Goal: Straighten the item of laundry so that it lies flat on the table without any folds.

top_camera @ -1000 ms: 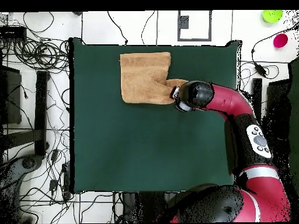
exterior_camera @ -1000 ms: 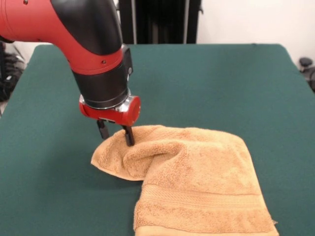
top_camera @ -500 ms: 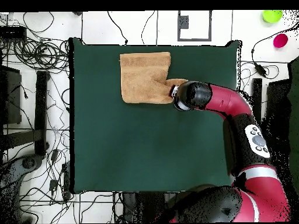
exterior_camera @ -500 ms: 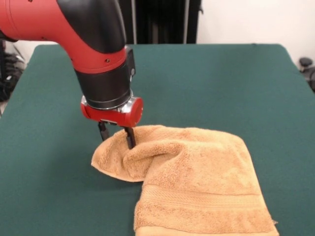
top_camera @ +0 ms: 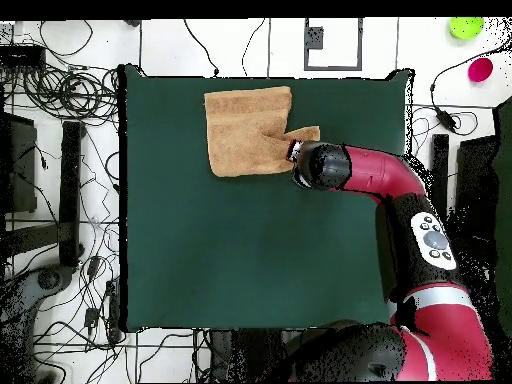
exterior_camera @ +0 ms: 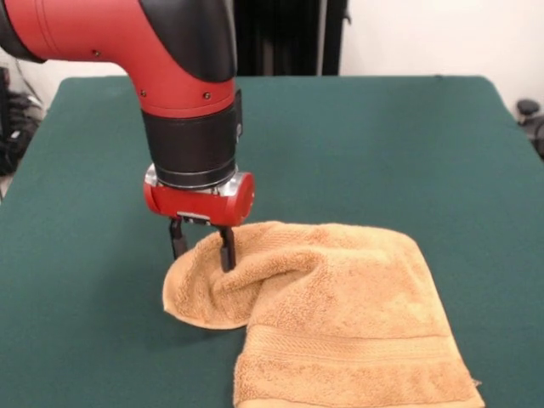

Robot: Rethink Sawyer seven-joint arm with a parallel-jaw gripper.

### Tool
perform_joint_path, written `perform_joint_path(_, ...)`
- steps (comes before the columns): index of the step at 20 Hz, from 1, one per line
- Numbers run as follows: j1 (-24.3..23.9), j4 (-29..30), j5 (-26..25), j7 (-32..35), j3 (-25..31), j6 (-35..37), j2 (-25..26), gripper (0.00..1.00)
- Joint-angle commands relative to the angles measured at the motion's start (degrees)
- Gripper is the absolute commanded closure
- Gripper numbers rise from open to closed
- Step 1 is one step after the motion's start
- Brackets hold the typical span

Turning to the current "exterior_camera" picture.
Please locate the tan terry towel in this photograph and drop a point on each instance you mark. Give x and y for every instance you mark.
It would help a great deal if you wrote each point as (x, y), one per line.
(340, 319)

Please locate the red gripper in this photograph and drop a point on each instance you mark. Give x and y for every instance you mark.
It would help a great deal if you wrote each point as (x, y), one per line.
(200, 206)

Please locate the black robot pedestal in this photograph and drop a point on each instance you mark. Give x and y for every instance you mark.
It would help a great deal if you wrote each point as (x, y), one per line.
(289, 38)

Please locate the black case with red mark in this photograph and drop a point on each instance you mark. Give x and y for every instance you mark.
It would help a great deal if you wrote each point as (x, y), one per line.
(3, 98)

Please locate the dark green table cloth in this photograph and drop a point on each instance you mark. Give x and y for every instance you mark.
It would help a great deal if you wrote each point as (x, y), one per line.
(382, 170)

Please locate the black bag pile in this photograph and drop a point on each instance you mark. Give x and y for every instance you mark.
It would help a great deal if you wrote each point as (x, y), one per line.
(21, 127)

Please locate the black round chair part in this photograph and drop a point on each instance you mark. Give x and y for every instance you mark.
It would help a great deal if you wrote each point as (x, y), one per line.
(529, 108)

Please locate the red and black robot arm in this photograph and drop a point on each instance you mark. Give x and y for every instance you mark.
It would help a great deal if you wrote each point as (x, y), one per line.
(183, 85)

